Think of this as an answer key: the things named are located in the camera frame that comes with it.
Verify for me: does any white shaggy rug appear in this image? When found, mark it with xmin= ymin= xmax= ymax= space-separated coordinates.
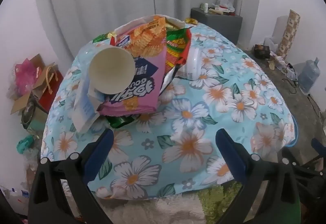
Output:
xmin=97 ymin=193 xmax=204 ymax=224

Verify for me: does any pink orange snack bag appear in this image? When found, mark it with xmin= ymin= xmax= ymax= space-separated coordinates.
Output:
xmin=97 ymin=15 xmax=167 ymax=115

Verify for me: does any blue water jug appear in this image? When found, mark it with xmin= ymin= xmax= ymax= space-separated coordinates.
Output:
xmin=297 ymin=58 xmax=321 ymax=93

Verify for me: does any white light blue paper packet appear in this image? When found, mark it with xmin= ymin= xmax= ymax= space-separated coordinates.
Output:
xmin=73 ymin=79 xmax=105 ymax=133

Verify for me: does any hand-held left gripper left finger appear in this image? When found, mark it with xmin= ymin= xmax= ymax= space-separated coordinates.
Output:
xmin=28 ymin=128 xmax=114 ymax=224

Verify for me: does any white printed bag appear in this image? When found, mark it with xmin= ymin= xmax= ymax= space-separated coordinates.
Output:
xmin=270 ymin=52 xmax=291 ymax=71

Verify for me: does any dark green shiny wrapper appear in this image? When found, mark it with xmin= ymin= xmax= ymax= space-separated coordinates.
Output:
xmin=106 ymin=114 xmax=139 ymax=129

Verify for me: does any red gift bag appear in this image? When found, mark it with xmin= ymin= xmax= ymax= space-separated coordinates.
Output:
xmin=38 ymin=71 xmax=64 ymax=113

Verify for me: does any green shaggy rug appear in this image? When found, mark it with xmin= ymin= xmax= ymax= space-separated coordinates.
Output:
xmin=199 ymin=183 xmax=242 ymax=224

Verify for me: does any clear plastic bag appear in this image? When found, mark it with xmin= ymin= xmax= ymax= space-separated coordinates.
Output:
xmin=263 ymin=37 xmax=278 ymax=51

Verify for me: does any green red snack bag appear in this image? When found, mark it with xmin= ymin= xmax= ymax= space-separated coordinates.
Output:
xmin=159 ymin=28 xmax=193 ymax=97

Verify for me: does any pink mesh bag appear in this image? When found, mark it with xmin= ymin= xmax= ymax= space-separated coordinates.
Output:
xmin=14 ymin=59 xmax=39 ymax=97

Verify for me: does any clear plastic container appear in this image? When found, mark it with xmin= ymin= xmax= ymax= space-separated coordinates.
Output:
xmin=178 ymin=47 xmax=204 ymax=79

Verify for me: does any floral light blue tablecloth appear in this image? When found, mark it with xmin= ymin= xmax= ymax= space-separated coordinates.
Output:
xmin=39 ymin=20 xmax=296 ymax=200

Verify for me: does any green box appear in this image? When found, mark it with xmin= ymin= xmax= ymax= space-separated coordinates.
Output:
xmin=28 ymin=112 xmax=47 ymax=133

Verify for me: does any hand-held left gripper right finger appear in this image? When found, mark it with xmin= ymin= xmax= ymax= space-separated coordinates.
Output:
xmin=215 ymin=128 xmax=301 ymax=224

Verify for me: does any white plastic bag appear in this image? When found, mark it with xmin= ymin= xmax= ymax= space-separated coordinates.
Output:
xmin=216 ymin=0 xmax=235 ymax=11

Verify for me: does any small green wrapper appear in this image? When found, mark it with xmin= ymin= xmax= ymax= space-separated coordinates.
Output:
xmin=92 ymin=34 xmax=109 ymax=43

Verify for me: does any teal plastic item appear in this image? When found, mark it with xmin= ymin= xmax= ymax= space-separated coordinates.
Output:
xmin=17 ymin=135 xmax=35 ymax=154

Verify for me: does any metal pot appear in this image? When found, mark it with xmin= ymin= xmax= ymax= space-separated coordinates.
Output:
xmin=22 ymin=102 xmax=36 ymax=129

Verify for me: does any dark square box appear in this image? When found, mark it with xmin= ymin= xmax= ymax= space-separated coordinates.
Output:
xmin=253 ymin=44 xmax=271 ymax=59

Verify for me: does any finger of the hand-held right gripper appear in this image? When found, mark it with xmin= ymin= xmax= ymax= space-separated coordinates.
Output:
xmin=311 ymin=137 xmax=326 ymax=161

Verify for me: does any grey cabinet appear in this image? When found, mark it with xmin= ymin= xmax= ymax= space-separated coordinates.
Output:
xmin=191 ymin=8 xmax=243 ymax=44

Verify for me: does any brown cardboard box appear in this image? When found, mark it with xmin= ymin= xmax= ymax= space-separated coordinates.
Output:
xmin=10 ymin=54 xmax=55 ymax=115

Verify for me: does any white paper cup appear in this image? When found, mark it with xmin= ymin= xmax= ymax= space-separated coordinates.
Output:
xmin=88 ymin=46 xmax=136 ymax=94

